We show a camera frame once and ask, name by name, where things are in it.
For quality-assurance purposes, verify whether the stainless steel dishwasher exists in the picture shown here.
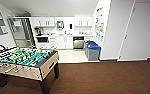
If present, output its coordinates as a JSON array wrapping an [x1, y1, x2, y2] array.
[[72, 36, 85, 50]]

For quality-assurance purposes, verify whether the blue lid recycling bin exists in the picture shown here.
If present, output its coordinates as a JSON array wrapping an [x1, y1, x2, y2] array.
[[86, 44, 102, 62]]

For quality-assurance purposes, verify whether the stainless steel refrigerator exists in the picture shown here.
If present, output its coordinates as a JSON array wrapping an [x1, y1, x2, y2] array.
[[7, 17, 35, 49]]

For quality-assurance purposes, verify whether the wide white wall cabinet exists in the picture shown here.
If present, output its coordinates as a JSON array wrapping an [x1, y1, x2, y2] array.
[[33, 16, 56, 28]]

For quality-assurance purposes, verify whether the green foosball table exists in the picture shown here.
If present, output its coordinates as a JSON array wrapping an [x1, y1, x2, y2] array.
[[0, 46, 60, 94]]

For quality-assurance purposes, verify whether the large printed wall poster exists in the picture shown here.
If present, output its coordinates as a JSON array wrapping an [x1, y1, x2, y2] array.
[[94, 6, 105, 44]]

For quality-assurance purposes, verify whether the white narrow drawer unit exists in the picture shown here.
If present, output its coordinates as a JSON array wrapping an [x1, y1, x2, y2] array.
[[84, 34, 95, 44]]

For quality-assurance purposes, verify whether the green lid waste bin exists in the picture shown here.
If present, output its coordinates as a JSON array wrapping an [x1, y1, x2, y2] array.
[[84, 41, 98, 58]]

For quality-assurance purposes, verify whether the white door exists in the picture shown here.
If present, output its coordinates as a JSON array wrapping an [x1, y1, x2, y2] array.
[[119, 0, 150, 62]]

